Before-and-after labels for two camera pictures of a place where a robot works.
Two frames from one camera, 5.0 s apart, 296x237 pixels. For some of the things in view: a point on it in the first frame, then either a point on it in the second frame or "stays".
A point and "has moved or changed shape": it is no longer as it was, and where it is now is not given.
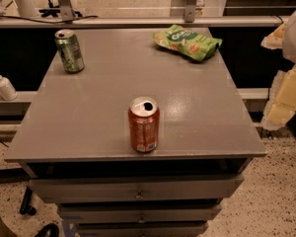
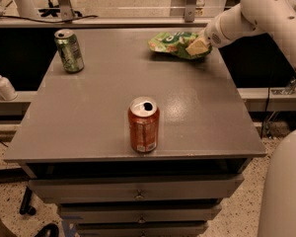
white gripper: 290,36 to 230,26
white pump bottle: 3,86 stays
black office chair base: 54,10 stays
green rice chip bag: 186,41 has moved or changed shape
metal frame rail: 237,21 stays
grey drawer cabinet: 73,139 stays
